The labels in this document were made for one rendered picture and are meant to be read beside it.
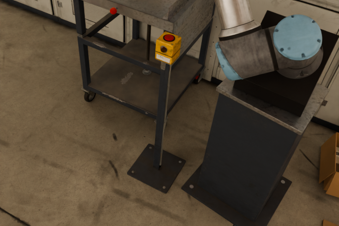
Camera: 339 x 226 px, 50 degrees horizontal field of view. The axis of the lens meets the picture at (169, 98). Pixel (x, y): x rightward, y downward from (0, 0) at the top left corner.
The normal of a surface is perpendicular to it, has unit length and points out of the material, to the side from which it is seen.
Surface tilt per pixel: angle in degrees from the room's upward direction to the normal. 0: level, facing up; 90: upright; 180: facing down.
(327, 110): 90
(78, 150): 0
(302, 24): 41
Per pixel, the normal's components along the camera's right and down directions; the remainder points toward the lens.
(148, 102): 0.08, -0.72
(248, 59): -0.21, 0.29
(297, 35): -0.22, -0.14
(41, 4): -0.43, 0.62
